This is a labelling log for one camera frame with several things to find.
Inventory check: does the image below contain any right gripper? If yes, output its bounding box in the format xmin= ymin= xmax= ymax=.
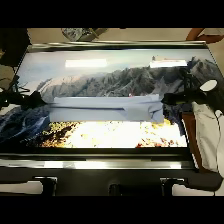
xmin=161 ymin=92 xmax=184 ymax=106

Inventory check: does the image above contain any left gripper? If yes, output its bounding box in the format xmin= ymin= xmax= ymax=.
xmin=28 ymin=90 xmax=48 ymax=109

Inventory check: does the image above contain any light blue shirt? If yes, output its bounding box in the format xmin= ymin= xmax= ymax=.
xmin=48 ymin=93 xmax=165 ymax=124

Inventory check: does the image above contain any pale grey garment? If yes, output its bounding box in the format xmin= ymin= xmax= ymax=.
xmin=191 ymin=101 xmax=224 ymax=178

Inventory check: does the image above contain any silver frame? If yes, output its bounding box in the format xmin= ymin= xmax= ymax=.
xmin=0 ymin=39 xmax=224 ymax=197

